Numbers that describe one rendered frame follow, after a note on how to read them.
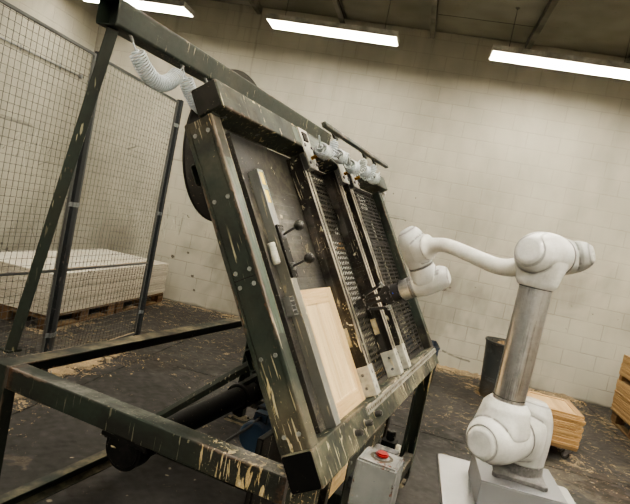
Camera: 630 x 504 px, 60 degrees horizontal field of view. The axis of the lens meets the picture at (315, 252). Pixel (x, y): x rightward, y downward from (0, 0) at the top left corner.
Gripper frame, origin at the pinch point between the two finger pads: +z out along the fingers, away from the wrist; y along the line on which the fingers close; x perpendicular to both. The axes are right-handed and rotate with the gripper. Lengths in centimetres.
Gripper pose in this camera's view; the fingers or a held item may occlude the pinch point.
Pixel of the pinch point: (357, 305)
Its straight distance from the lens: 238.5
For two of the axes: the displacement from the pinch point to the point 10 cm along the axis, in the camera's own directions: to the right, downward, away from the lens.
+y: -3.0, -9.4, 1.4
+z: -8.8, 3.3, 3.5
